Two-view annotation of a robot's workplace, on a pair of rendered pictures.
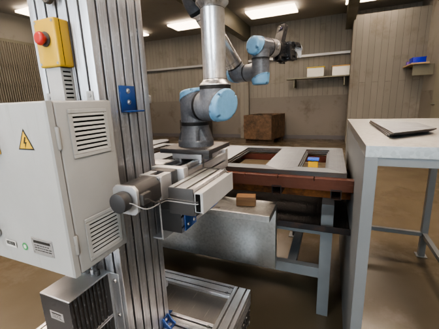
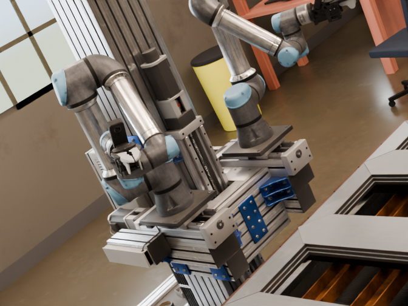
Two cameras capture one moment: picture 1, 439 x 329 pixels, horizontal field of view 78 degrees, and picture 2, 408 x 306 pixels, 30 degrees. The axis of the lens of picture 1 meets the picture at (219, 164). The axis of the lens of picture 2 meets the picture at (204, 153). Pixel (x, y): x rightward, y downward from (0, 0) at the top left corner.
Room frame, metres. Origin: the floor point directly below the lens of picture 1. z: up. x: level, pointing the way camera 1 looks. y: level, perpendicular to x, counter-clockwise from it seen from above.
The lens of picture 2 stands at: (2.59, -2.12, 2.09)
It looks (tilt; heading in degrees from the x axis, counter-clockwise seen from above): 19 degrees down; 119
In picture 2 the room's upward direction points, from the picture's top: 25 degrees counter-clockwise
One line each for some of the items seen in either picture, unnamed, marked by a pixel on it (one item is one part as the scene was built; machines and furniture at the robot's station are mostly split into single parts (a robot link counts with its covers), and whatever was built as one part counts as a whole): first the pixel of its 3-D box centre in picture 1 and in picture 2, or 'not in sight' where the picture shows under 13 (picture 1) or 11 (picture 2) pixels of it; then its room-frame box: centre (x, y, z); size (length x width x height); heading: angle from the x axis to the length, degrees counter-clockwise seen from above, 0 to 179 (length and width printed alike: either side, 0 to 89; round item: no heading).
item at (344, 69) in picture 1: (340, 70); not in sight; (7.73, -3.40, 1.93); 0.46 x 0.38 x 0.26; 67
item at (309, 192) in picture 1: (214, 181); (348, 265); (1.71, 0.04, 0.70); 1.66 x 0.08 x 0.05; 67
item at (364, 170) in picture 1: (349, 218); not in sight; (1.50, -0.77, 0.51); 1.30 x 0.04 x 1.01; 157
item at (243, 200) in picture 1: (245, 200); not in sight; (1.35, -0.13, 0.70); 0.10 x 0.06 x 0.05; 79
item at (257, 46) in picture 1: (260, 47); (113, 144); (1.22, -0.19, 1.43); 0.11 x 0.08 x 0.09; 131
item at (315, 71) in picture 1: (315, 72); not in sight; (7.98, -2.81, 1.93); 0.47 x 0.39 x 0.26; 67
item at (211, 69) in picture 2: not in sight; (228, 87); (-0.17, 3.68, 0.34); 0.44 x 0.43 x 0.68; 67
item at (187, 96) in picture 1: (195, 104); (156, 168); (1.14, 0.09, 1.20); 0.13 x 0.12 x 0.14; 41
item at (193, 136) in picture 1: (195, 133); (171, 194); (1.15, 0.10, 1.09); 0.15 x 0.15 x 0.10
